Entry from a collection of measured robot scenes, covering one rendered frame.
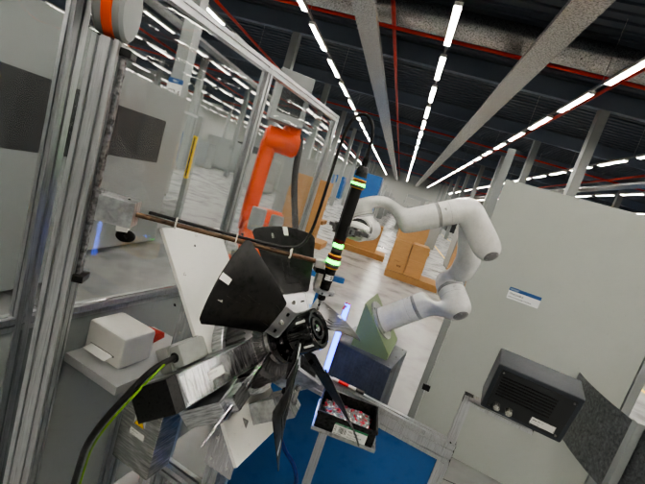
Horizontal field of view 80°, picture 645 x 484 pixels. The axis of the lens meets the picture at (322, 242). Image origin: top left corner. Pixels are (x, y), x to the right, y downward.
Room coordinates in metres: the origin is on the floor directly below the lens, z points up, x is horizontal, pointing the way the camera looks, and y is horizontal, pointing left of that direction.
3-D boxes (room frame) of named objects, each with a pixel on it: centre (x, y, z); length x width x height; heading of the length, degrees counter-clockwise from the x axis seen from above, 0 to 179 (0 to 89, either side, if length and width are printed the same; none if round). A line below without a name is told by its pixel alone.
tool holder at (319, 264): (1.16, -0.04, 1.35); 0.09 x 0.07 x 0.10; 104
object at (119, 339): (1.19, 0.56, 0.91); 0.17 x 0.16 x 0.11; 69
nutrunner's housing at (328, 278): (1.16, -0.05, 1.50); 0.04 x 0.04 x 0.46
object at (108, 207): (1.01, 0.56, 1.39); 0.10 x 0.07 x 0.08; 104
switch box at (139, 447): (1.07, 0.34, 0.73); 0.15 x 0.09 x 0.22; 69
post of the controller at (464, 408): (1.31, -0.67, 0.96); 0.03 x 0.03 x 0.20; 69
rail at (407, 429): (1.47, -0.27, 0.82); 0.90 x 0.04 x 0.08; 69
